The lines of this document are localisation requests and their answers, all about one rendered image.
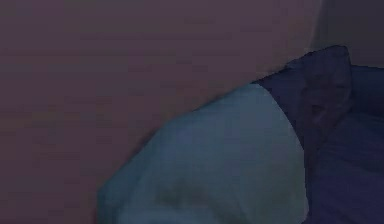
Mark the pale blue pillow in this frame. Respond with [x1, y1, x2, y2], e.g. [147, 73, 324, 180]
[96, 82, 310, 224]

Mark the dark blue pillow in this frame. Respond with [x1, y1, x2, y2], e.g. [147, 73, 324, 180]
[251, 44, 354, 161]

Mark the dark blue bed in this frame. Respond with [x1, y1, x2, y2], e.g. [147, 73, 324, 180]
[301, 64, 384, 224]

